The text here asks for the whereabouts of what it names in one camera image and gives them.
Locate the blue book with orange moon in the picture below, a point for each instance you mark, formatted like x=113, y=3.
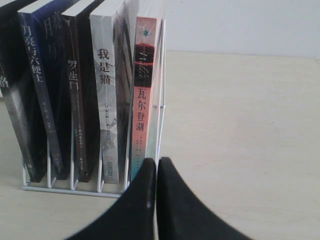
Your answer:
x=41, y=25

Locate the white wire book rack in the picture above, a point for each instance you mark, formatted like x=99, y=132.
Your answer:
x=96, y=185

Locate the dark brown book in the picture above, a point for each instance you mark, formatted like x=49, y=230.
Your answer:
x=82, y=85

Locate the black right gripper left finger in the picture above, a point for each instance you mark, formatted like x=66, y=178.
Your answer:
x=131, y=217

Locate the orange red book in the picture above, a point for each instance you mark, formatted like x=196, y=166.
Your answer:
x=146, y=76

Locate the black grey book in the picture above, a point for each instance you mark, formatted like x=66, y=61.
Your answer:
x=18, y=90

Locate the grey white book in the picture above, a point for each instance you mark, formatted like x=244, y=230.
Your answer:
x=113, y=25

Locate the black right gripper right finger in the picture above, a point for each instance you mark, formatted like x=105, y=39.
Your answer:
x=181, y=215

